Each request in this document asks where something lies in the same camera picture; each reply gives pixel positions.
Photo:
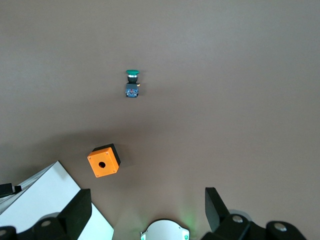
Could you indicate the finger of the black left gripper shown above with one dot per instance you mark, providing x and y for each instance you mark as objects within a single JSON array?
[{"x": 6, "y": 189}]

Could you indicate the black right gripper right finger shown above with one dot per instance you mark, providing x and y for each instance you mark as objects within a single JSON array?
[{"x": 217, "y": 215}]

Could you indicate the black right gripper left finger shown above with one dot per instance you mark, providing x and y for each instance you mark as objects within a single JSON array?
[{"x": 75, "y": 212}]

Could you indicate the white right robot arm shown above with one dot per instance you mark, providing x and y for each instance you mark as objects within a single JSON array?
[{"x": 165, "y": 230}]

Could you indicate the white drawer cabinet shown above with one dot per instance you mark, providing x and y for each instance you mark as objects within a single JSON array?
[{"x": 42, "y": 195}]

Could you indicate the green mushroom push button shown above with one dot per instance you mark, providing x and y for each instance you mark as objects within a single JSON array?
[{"x": 131, "y": 88}]

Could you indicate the brown table mat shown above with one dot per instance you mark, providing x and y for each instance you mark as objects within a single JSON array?
[{"x": 200, "y": 112}]

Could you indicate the orange button enclosure box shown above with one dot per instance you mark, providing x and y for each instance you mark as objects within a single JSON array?
[{"x": 101, "y": 163}]

